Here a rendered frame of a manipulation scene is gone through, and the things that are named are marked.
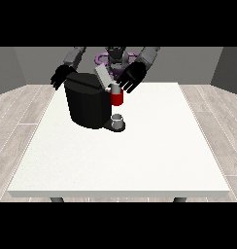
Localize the grey robot trunk purple rings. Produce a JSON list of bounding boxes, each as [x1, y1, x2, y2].
[[94, 47, 138, 81]]

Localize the red pod holder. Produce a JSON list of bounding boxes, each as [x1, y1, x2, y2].
[[110, 90, 124, 107]]

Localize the black coffee machine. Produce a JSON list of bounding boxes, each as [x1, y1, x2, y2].
[[63, 72, 126, 133]]

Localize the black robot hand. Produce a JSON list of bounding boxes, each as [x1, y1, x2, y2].
[[116, 60, 148, 94], [50, 63, 77, 91]]

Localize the small grey coffee pod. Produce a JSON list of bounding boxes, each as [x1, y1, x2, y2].
[[110, 83, 121, 94]]

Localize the pale grey machine lid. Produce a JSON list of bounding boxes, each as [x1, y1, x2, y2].
[[93, 63, 114, 89]]

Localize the small grey cup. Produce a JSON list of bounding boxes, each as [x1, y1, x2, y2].
[[111, 113, 125, 130]]

